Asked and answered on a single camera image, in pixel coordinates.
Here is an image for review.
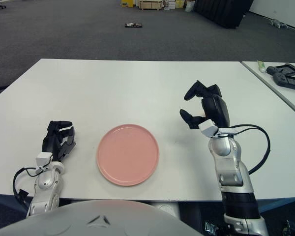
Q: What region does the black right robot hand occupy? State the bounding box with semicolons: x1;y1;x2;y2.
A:
179;80;231;130

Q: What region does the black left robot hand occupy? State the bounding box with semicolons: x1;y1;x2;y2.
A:
41;119;77;163

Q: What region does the pink round plate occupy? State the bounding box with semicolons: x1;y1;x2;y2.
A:
96;123;160;187

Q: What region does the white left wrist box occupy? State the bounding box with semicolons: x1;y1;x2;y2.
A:
35;152;53;167

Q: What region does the black framed handheld controller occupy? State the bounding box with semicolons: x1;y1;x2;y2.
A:
265;63;295;76

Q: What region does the white side table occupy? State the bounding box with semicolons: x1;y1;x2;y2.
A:
240;60;295;121

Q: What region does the grey handheld controller with screen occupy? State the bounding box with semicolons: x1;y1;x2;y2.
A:
272;72;295;93

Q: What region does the grey robot torso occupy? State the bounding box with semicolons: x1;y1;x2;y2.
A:
0;199;207;236

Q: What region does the black curtain partition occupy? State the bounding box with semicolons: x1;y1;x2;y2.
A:
193;0;254;29

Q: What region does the grey robot dog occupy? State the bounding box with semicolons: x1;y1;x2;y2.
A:
269;18;290;29

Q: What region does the wooden pallet crate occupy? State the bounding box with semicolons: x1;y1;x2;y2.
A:
139;0;163;10

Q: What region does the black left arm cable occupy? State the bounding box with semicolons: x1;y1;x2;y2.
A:
12;167;40;202

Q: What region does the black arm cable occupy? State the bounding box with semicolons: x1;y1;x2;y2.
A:
12;167;40;202
217;124;271;174

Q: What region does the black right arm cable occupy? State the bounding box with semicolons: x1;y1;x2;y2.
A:
217;124;271;174

